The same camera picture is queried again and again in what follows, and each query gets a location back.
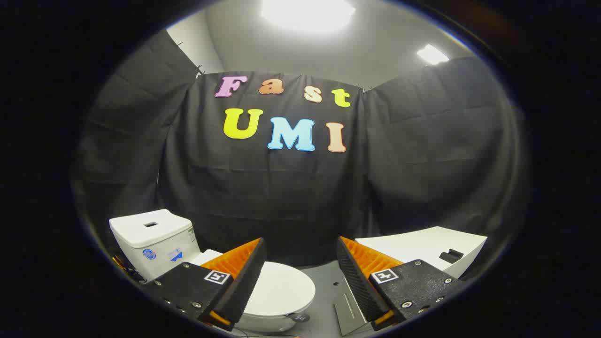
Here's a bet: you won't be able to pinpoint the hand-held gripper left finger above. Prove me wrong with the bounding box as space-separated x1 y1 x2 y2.
141 237 267 332

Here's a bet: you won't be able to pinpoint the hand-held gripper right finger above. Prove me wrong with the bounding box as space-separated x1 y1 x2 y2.
336 236 465 332

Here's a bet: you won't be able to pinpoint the white toilet lid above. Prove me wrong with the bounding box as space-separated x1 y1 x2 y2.
190 250 316 316

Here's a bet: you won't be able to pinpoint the white toilet with tank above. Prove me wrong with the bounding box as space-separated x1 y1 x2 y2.
109 209 316 334

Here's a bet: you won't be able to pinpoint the white drawer cabinet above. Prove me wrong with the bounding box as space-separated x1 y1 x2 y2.
334 226 488 336

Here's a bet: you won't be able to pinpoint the black backdrop cloth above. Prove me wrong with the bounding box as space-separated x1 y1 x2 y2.
70 31 529 282

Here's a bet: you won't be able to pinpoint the small ceiling light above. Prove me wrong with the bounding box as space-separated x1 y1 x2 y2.
417 44 450 65

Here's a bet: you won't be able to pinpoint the large ceiling light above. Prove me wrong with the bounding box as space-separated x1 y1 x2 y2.
261 0 356 33

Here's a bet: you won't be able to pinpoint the orange and dark cables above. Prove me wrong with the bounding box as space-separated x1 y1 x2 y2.
112 255 147 284

